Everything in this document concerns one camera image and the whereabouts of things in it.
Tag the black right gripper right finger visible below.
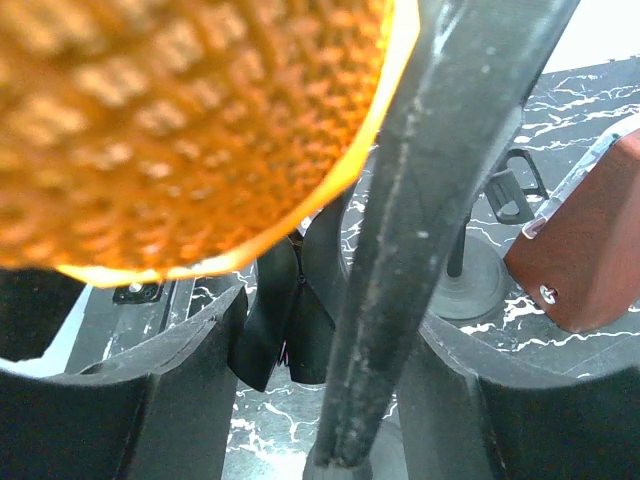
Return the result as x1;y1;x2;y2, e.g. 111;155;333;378
397;316;639;479

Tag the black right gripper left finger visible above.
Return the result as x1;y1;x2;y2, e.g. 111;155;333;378
1;285;247;479

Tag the black round-base stand front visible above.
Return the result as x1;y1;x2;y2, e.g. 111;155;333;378
429;148;549;323

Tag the black round-base stand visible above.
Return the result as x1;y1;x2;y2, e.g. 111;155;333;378
429;148;549;323
227;0;583;480

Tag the orange microphone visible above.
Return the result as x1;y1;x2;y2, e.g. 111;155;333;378
1;1;421;286

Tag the black round-base stand rear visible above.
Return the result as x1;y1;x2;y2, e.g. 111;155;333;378
227;0;583;480

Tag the black marble pattern mat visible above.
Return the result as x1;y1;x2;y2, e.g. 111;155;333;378
64;69;640;480

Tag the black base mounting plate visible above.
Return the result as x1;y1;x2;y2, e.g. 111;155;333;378
112;282;164;305

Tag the brown wooden metronome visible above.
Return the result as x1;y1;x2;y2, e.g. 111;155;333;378
504;115;639;333

